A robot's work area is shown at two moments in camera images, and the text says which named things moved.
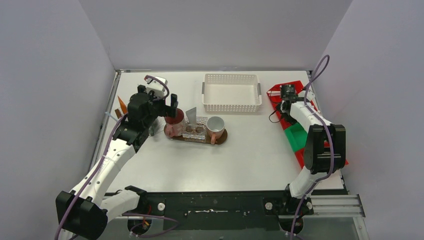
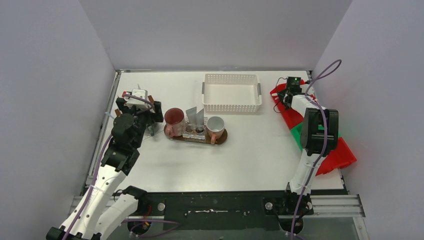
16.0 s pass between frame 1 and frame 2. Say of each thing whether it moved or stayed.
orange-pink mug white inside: stayed
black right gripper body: moved
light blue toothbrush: stayed
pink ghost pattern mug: stayed
